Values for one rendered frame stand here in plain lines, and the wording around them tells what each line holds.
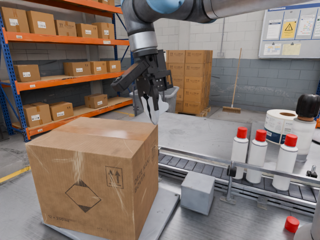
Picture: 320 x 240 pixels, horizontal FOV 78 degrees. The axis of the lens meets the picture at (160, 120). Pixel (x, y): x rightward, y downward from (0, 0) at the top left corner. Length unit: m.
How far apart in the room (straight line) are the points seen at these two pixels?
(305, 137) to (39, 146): 1.00
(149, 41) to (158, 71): 0.09
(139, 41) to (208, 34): 4.97
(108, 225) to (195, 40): 5.27
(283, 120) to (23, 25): 3.56
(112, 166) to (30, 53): 4.22
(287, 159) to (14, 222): 0.91
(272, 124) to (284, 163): 0.45
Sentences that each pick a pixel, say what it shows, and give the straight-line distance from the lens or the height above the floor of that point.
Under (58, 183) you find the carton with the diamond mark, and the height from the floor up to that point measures 1.01.
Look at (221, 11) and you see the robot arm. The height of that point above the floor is 1.43.
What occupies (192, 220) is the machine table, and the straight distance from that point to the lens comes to 0.73.
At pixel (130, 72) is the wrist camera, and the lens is 0.53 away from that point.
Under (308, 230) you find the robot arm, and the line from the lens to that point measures 0.35.
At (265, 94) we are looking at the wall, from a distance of 5.27.
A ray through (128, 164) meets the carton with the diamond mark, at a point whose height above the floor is 1.10.
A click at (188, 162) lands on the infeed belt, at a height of 0.88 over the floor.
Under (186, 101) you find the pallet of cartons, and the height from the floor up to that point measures 0.38.
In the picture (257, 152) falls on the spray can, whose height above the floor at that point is 1.01.
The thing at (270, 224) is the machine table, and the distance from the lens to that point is 0.79.
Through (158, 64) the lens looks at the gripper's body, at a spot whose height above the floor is 1.31.
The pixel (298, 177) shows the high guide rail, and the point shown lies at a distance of 0.81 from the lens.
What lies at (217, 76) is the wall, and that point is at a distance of 5.41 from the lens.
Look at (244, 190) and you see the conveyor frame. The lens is 0.84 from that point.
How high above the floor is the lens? 1.35
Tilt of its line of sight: 19 degrees down
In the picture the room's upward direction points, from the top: straight up
